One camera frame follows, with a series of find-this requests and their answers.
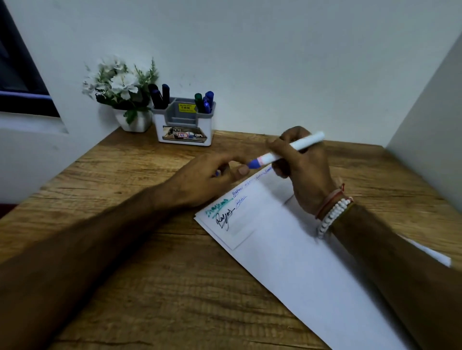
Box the person's right hand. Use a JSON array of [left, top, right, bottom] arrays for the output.
[[266, 126, 343, 217]]

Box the person's left hand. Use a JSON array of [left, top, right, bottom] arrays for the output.
[[157, 149, 261, 209]]

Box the white marker with blue tip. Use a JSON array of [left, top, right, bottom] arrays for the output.
[[248, 131, 326, 170]]

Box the person's left forearm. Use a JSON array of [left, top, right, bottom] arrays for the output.
[[0, 187, 171, 350]]

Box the person's right forearm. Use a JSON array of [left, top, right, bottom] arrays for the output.
[[329, 203, 462, 350]]

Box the white paper sheet with handwriting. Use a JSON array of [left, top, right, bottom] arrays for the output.
[[195, 167, 295, 251]]

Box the white and grey pen holder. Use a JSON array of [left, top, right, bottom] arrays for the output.
[[151, 97, 217, 147]]

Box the black marker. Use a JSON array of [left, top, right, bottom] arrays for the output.
[[148, 83, 162, 109]]

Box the white flower pot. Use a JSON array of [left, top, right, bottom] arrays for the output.
[[112, 107, 153, 133]]

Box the large blank white paper sheet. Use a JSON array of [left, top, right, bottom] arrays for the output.
[[197, 187, 452, 350]]

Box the artificial white flower plant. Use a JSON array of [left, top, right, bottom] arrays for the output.
[[82, 55, 160, 125]]

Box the dark window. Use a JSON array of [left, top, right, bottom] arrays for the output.
[[0, 0, 61, 118]]

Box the red thread bracelet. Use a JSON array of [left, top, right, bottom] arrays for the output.
[[314, 183, 346, 220]]

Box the white bead bracelet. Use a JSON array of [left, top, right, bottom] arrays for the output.
[[316, 197, 354, 239]]

